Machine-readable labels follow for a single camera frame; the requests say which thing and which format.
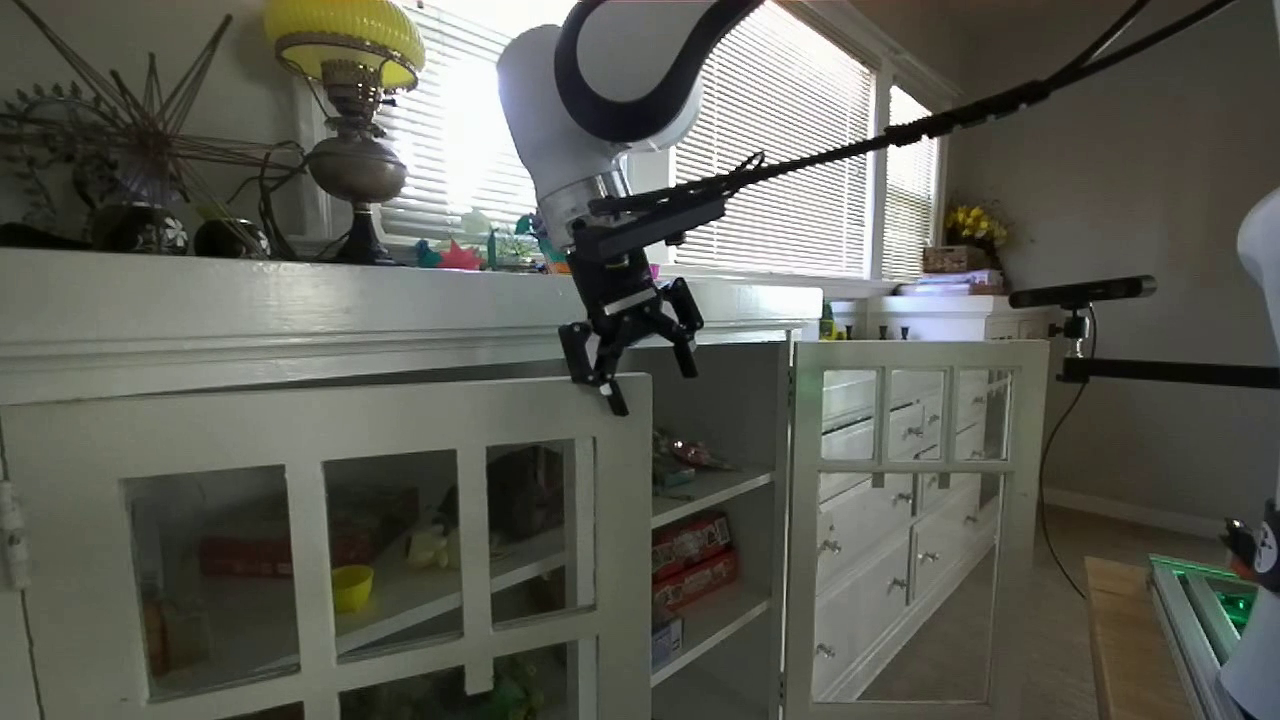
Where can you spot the green lit base platform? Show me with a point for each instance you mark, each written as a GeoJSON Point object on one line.
{"type": "Point", "coordinates": [1203, 623]}

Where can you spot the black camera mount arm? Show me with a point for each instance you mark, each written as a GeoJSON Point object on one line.
{"type": "Point", "coordinates": [1174, 375]}

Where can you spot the small green glass jar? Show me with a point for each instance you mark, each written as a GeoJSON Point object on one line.
{"type": "Point", "coordinates": [509, 250]}

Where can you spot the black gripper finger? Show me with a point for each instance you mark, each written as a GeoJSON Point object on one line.
{"type": "Point", "coordinates": [686, 326]}
{"type": "Point", "coordinates": [601, 354]}

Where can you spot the black stereo camera bar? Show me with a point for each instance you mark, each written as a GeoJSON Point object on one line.
{"type": "Point", "coordinates": [1082, 291]}

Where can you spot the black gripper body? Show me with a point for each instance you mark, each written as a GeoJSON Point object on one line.
{"type": "Point", "coordinates": [616, 282]}

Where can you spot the white cabinet shelf unit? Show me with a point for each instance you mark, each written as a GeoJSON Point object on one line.
{"type": "Point", "coordinates": [264, 301]}

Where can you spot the red board game box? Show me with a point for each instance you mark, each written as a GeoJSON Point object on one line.
{"type": "Point", "coordinates": [696, 586]}

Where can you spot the yellow shade oil lamp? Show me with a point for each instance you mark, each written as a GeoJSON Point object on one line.
{"type": "Point", "coordinates": [352, 165]}

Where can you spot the small colourful toy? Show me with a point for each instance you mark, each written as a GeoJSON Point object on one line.
{"type": "Point", "coordinates": [838, 320]}

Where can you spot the metal gear ornament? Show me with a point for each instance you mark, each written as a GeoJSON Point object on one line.
{"type": "Point", "coordinates": [34, 120]}

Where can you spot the wooden board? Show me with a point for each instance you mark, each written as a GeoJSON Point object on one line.
{"type": "Point", "coordinates": [1124, 643]}

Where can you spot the dark glossy ornament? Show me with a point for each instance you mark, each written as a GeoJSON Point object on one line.
{"type": "Point", "coordinates": [133, 228]}
{"type": "Point", "coordinates": [233, 241]}

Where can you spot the green spiky toy ball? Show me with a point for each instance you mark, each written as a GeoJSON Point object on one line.
{"type": "Point", "coordinates": [512, 687]}

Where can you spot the brown flower basket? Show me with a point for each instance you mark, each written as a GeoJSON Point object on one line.
{"type": "Point", "coordinates": [958, 259]}

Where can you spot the small yellow cup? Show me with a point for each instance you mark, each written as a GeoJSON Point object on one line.
{"type": "Point", "coordinates": [352, 590]}

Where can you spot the blue board game box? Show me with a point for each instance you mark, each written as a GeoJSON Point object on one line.
{"type": "Point", "coordinates": [667, 643]}

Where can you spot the yellow plush toy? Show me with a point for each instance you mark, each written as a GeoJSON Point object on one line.
{"type": "Point", "coordinates": [428, 546]}

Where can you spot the white dresser with drawers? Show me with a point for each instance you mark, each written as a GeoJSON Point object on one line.
{"type": "Point", "coordinates": [935, 318]}

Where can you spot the metal starburst ornament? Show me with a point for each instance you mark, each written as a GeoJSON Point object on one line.
{"type": "Point", "coordinates": [133, 161]}

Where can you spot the dark toy figure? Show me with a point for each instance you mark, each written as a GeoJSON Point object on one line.
{"type": "Point", "coordinates": [680, 460]}

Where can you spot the yellow flower bunch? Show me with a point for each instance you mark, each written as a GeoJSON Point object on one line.
{"type": "Point", "coordinates": [977, 223]}

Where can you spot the orange box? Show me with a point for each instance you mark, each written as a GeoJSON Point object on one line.
{"type": "Point", "coordinates": [159, 636]}

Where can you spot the flat red game box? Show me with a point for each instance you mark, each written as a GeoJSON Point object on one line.
{"type": "Point", "coordinates": [247, 557]}

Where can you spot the narrow white window blind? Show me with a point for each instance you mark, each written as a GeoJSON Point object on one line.
{"type": "Point", "coordinates": [915, 203]}

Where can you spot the red Monopoly game box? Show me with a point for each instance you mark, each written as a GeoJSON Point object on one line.
{"type": "Point", "coordinates": [692, 540]}

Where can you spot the stack of books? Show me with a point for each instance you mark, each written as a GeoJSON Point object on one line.
{"type": "Point", "coordinates": [954, 282]}

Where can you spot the small pink teal toy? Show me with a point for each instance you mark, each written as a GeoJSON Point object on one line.
{"type": "Point", "coordinates": [460, 259]}

